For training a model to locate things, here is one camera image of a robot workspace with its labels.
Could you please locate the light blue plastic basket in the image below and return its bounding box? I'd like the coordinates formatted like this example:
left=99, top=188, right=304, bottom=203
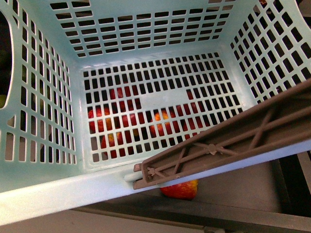
left=0, top=0, right=311, bottom=225

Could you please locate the brown basket handle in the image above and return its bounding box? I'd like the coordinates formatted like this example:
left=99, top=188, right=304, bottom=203
left=133, top=81, right=311, bottom=189

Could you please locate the red apple under basket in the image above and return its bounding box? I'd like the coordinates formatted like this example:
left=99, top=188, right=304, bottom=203
left=160, top=180, right=199, bottom=200

